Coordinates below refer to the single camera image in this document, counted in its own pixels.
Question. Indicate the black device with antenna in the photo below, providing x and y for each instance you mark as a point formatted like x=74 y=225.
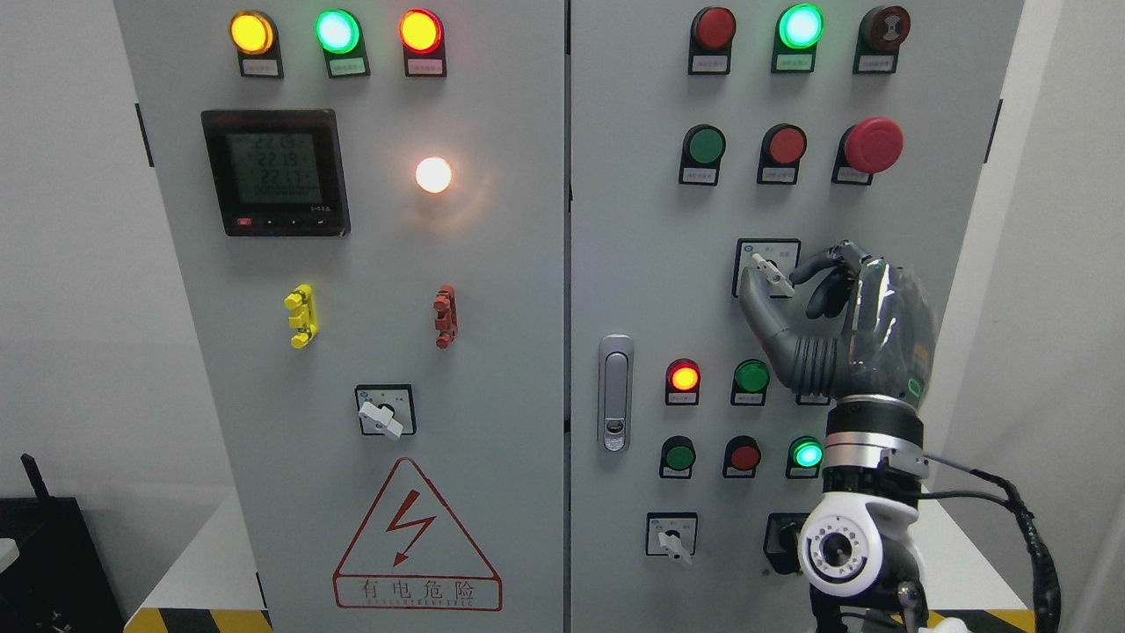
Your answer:
x=55 y=582

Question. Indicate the white glowing indicator light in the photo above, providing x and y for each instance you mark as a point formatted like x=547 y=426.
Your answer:
x=434 y=174

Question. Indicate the green indicator middle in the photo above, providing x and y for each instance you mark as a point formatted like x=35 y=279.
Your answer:
x=750 y=383

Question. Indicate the gray robotic hand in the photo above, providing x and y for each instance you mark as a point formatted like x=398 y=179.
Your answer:
x=885 y=347

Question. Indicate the red push button upper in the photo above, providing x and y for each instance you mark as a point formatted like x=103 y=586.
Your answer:
x=783 y=147

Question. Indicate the red push button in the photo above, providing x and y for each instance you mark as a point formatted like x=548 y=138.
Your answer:
x=742 y=457
x=783 y=147

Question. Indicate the red terminal clip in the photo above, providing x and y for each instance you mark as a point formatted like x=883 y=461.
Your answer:
x=446 y=316

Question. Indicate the gray rotary switch bottom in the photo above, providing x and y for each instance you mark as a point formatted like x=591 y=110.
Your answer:
x=672 y=535

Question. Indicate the left cabinet door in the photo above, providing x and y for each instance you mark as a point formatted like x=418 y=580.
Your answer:
x=490 y=408

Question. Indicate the green push button lower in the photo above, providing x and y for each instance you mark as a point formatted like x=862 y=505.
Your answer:
x=677 y=457

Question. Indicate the green indicator light top left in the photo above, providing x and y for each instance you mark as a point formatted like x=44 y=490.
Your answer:
x=341 y=38

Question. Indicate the dark red buzzer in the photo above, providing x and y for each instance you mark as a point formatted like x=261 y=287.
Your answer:
x=880 y=35

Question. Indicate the red indicator light top left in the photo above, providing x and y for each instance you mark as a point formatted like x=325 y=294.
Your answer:
x=423 y=38

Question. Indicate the green lit indicator top right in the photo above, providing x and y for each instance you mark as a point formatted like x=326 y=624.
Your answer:
x=798 y=30

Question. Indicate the silver door handle lock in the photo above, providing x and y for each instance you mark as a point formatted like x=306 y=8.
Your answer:
x=616 y=364

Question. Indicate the red electrical hazard sticker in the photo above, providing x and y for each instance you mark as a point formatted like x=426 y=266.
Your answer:
x=412 y=552

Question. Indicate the lit red indicator middle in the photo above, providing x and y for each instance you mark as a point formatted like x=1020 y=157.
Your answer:
x=682 y=383

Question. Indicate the gray rotary switch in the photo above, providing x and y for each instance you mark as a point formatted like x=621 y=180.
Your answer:
x=672 y=535
x=771 y=259

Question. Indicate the yellow terminal clip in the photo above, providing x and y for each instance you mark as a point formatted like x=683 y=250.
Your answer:
x=302 y=315

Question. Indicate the yellow indicator light top left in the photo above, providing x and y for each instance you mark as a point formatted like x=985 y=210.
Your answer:
x=256 y=39

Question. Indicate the dark red indicator top right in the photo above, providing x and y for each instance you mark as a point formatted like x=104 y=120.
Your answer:
x=710 y=42

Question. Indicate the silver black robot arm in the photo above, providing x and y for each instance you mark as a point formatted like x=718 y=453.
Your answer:
x=855 y=548

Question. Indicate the black rotary switch bottom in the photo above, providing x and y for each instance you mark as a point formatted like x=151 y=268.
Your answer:
x=781 y=540

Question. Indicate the cabinet door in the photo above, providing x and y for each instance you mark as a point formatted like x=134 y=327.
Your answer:
x=654 y=260
x=490 y=408

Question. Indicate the green push button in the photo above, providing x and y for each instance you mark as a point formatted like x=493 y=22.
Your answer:
x=677 y=457
x=700 y=156

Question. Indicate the red emergency stop button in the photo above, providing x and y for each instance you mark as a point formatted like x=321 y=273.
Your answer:
x=867 y=148

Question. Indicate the green push button upper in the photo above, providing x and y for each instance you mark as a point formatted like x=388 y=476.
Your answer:
x=700 y=156

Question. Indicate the right cabinet door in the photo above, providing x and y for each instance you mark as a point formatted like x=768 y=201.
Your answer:
x=654 y=260

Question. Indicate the black digital power meter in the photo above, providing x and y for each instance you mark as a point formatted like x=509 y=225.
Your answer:
x=278 y=173

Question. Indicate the lit green button lower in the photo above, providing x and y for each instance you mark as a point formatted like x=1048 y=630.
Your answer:
x=804 y=458

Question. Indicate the gray rotary switch left door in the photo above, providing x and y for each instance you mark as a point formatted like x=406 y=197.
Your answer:
x=386 y=410

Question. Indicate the red push button lower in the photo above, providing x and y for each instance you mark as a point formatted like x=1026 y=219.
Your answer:
x=742 y=457

